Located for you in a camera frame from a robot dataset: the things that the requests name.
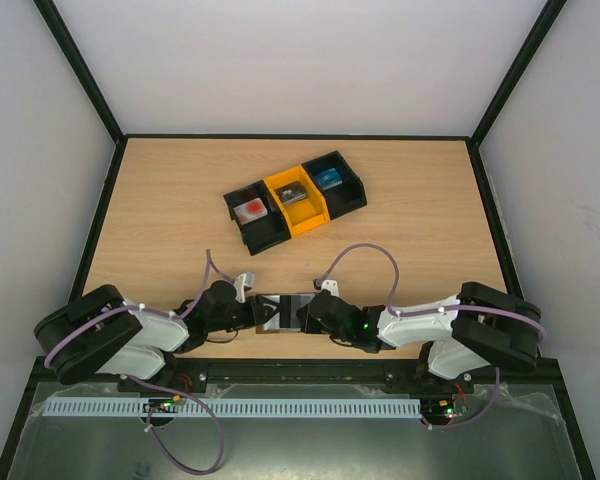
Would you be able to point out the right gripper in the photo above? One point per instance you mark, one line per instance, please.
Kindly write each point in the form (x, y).
(306, 312)

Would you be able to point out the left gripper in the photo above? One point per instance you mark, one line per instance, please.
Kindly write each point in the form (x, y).
(256, 314)

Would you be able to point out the brown leather card holder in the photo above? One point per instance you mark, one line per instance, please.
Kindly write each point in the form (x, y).
(284, 322)

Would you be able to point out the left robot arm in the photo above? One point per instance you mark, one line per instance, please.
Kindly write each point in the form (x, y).
(104, 333)

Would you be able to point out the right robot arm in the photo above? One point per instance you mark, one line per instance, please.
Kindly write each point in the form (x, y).
(478, 327)

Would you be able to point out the red white card stack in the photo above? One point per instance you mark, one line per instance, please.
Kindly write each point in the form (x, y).
(250, 211)

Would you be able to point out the blue card stack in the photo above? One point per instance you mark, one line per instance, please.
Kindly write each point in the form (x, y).
(328, 179)

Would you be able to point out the left black bin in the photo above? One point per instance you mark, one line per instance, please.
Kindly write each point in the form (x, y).
(259, 219)

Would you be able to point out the black bin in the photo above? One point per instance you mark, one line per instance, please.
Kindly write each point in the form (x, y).
(259, 219)
(341, 188)

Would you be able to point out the yellow middle bin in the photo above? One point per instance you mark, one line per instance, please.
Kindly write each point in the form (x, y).
(301, 216)

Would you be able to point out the right black bin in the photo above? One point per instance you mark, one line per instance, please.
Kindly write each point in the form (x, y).
(341, 188)

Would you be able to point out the metal sheet front panel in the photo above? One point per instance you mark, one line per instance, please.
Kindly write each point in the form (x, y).
(497, 434)

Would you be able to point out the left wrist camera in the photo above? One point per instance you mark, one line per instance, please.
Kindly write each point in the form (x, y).
(242, 284)

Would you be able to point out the light blue cable duct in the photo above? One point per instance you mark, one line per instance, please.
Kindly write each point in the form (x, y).
(108, 407)

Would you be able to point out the black front rail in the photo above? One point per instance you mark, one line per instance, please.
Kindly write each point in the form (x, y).
(391, 376)

